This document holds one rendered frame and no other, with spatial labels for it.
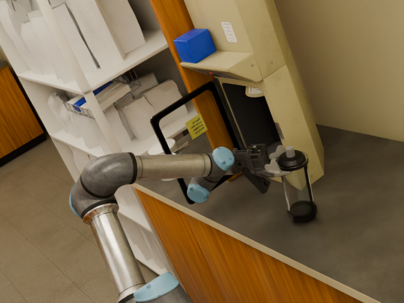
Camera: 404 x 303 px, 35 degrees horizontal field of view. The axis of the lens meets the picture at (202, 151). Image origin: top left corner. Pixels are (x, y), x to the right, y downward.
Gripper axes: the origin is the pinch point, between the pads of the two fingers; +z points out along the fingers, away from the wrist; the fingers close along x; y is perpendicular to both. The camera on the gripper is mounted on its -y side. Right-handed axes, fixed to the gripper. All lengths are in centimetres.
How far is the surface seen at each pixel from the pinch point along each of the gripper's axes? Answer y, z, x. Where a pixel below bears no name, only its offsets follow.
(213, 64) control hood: 32.4, -25.2, 16.7
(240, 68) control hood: 31.5, -14.2, 12.5
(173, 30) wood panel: 41, -45, 35
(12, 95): -94, -396, 325
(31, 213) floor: -148, -303, 185
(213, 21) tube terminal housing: 44, -26, 28
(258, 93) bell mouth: 15.3, -15.1, 26.3
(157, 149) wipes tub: -15, -75, 44
